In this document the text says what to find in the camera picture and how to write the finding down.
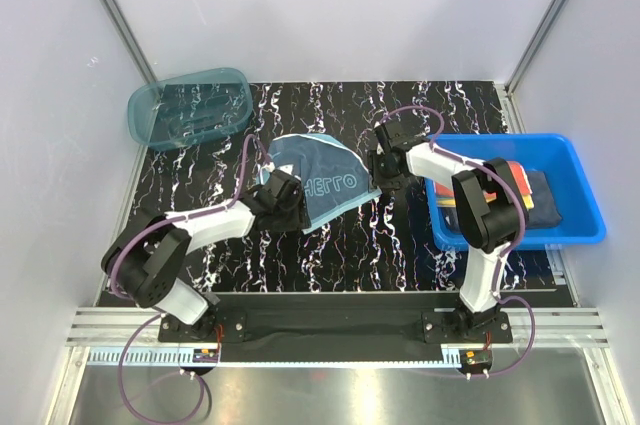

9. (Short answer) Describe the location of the teal hello towel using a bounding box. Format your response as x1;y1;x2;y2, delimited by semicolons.
258;133;381;234

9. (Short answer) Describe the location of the yellow towel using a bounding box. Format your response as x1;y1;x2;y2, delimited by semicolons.
436;193;535;210

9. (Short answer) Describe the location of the orange towel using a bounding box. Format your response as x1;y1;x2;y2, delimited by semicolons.
434;161;532;199

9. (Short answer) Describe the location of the dark blue towel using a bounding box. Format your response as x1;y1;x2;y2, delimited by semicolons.
439;170;563;233

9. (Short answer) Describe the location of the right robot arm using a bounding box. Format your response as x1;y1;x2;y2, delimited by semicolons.
367;122;528;342

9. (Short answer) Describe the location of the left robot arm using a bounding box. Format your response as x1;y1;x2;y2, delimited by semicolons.
101;169;310;341

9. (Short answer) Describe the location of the black marbled table mat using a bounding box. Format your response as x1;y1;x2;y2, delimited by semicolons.
107;80;559;295

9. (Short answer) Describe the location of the teal mesh laundry basket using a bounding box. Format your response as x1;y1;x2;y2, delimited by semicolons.
127;68;253;152

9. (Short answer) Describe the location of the blue plastic bin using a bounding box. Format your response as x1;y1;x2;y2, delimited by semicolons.
408;133;606;251

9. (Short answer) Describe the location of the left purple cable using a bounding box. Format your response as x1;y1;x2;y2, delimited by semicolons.
107;134;274;422

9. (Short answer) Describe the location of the purple cable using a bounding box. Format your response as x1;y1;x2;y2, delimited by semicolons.
107;134;274;422
379;105;539;376

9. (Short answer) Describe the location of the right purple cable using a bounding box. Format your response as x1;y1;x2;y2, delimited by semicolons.
379;105;539;376

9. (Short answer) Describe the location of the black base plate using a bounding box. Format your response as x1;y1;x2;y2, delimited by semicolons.
158;292;513;366

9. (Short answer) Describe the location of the aluminium frame rail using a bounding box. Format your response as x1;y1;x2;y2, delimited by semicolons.
65;307;609;348

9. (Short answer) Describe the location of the slotted cable duct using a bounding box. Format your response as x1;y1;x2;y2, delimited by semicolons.
88;345;492;369

